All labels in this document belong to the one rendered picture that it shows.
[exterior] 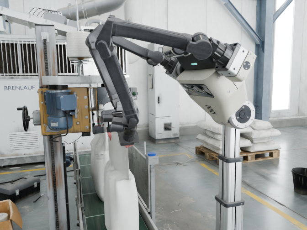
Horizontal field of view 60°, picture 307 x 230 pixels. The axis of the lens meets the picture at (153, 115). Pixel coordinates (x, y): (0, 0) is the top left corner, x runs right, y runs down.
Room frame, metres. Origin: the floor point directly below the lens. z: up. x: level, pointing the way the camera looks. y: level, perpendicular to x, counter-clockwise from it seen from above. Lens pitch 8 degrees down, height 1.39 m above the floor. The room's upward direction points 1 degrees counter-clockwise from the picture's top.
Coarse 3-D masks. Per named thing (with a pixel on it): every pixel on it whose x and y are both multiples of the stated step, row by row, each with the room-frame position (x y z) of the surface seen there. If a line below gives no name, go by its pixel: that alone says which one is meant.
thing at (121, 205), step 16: (112, 144) 1.57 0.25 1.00; (112, 160) 1.58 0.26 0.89; (112, 176) 1.50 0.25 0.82; (128, 176) 1.38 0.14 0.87; (112, 192) 1.47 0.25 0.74; (128, 192) 1.45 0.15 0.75; (112, 208) 1.46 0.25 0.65; (128, 208) 1.44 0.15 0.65; (112, 224) 1.45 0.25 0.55; (128, 224) 1.43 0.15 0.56
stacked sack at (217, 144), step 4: (240, 136) 4.44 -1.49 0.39; (208, 140) 4.39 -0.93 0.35; (212, 140) 4.30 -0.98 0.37; (216, 140) 4.22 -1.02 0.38; (220, 140) 4.22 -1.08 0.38; (240, 140) 4.22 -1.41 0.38; (244, 140) 4.24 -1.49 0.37; (248, 140) 4.24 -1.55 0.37; (208, 144) 4.36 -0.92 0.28; (212, 144) 4.22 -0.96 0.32; (216, 144) 4.15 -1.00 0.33; (220, 144) 4.07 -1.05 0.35; (240, 144) 4.16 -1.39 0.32; (244, 144) 4.19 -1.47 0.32; (248, 144) 4.22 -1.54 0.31; (216, 148) 4.14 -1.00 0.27; (220, 148) 4.04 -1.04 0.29
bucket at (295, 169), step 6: (294, 168) 3.18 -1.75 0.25; (300, 168) 3.20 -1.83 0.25; (306, 168) 3.18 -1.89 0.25; (294, 174) 3.04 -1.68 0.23; (300, 174) 2.96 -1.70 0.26; (306, 174) 3.16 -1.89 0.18; (294, 180) 3.05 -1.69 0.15; (300, 180) 2.98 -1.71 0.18; (306, 180) 2.94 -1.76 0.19; (294, 186) 3.07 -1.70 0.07; (300, 186) 2.98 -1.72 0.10; (306, 186) 2.95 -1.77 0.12; (300, 192) 2.99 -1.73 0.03; (306, 192) 2.95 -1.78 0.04
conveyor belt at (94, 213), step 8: (80, 160) 3.26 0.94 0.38; (88, 160) 3.25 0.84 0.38; (80, 168) 2.94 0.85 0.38; (88, 168) 2.94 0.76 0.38; (88, 176) 2.69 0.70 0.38; (88, 184) 2.47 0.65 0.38; (88, 192) 2.29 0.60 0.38; (88, 200) 2.12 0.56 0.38; (96, 200) 2.12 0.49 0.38; (88, 208) 1.98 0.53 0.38; (96, 208) 1.98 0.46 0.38; (88, 216) 1.86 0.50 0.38; (96, 216) 1.85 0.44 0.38; (104, 216) 1.85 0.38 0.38; (88, 224) 1.75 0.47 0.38; (96, 224) 1.75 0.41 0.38; (104, 224) 1.75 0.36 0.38; (144, 224) 1.74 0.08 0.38
